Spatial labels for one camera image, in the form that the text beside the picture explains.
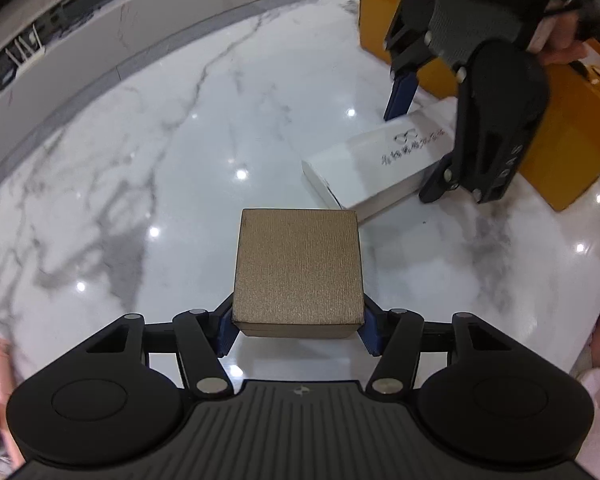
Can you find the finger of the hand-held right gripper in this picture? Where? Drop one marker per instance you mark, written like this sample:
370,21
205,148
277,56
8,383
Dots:
402,92
500,165

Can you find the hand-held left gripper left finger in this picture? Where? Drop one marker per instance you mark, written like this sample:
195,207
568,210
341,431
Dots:
224,332

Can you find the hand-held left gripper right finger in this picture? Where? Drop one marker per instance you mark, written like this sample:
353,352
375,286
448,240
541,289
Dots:
372,334

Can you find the orange storage box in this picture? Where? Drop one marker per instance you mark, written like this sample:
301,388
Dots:
570,135

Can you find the white box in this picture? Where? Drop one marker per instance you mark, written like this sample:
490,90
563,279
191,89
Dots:
380,170

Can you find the brown textured box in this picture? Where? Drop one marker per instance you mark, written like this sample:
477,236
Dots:
300,270

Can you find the person's right hand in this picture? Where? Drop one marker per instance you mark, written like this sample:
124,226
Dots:
565,42

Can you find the long grey TV cabinet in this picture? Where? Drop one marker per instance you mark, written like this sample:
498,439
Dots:
130,25

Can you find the white router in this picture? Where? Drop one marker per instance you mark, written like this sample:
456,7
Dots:
25,52

